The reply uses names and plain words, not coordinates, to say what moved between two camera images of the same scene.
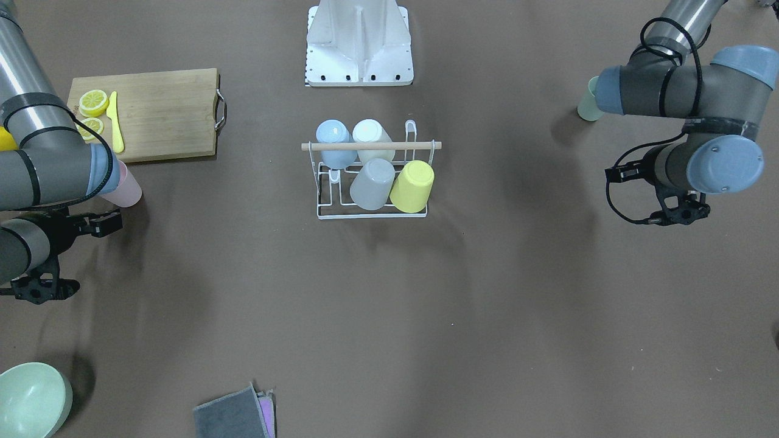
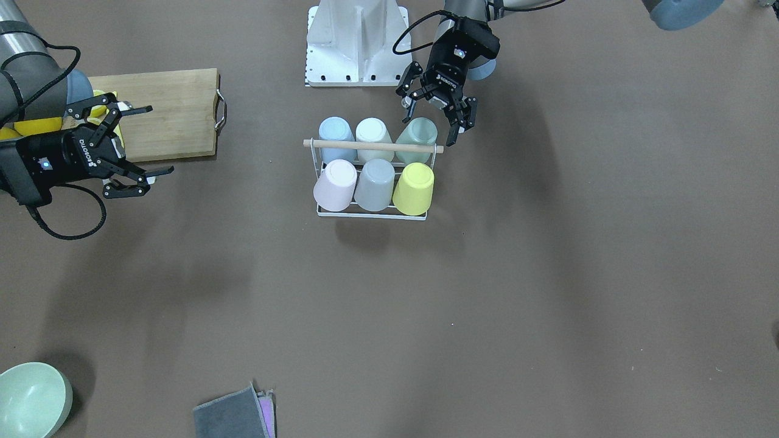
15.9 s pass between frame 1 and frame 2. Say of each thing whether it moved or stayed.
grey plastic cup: stayed
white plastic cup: stayed
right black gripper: moved
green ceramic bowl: stayed
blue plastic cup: stayed
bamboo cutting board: stayed
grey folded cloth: stayed
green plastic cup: moved
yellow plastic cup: stayed
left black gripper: moved
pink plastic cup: moved
